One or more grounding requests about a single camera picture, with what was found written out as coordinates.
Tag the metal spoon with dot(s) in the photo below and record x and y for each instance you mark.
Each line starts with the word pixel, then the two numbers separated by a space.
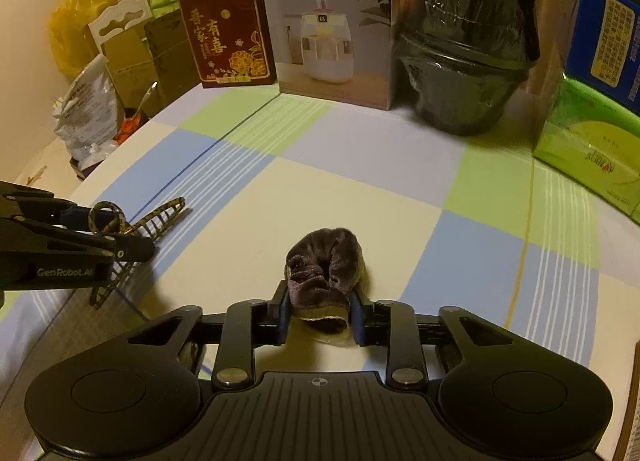
pixel 145 98

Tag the white cut-out card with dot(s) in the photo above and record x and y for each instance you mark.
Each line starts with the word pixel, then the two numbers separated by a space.
pixel 117 23

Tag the leopard print hair clip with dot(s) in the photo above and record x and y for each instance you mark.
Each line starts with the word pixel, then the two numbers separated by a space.
pixel 160 216

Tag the white crinkled plastic bag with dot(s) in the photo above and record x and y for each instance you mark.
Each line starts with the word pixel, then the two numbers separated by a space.
pixel 85 106

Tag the orange wrapper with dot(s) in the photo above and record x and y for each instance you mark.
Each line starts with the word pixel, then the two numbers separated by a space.
pixel 127 127

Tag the small brown cardboard box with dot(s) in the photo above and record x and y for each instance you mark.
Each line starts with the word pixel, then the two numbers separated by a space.
pixel 127 71

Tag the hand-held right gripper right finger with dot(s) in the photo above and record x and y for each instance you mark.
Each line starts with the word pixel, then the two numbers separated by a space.
pixel 356 321

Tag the checkered cloth desktop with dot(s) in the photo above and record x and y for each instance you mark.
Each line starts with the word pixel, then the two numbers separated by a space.
pixel 400 201

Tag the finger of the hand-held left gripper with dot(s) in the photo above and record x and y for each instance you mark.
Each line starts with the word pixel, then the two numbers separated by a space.
pixel 130 248
pixel 75 216

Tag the white humidifier box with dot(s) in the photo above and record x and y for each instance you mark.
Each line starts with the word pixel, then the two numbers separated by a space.
pixel 330 41

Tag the green tissue pack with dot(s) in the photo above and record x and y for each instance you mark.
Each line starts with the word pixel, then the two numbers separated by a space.
pixel 590 151

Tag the blue printed box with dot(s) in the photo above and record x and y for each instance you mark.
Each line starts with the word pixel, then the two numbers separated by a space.
pixel 610 41

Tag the dark velvet scrunchie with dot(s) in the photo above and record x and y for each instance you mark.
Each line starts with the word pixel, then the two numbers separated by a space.
pixel 325 271

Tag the yellow plastic bag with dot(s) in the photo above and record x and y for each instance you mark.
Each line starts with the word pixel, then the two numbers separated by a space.
pixel 75 21

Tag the cream embroidered cloth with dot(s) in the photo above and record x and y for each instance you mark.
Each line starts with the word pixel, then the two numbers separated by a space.
pixel 40 161

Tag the large brown cardboard box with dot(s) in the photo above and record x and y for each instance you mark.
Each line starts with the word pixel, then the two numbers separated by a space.
pixel 170 56

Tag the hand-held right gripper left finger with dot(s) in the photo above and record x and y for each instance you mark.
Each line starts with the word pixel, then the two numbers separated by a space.
pixel 286 311

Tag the red gift box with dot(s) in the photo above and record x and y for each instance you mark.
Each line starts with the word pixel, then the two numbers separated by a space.
pixel 225 31

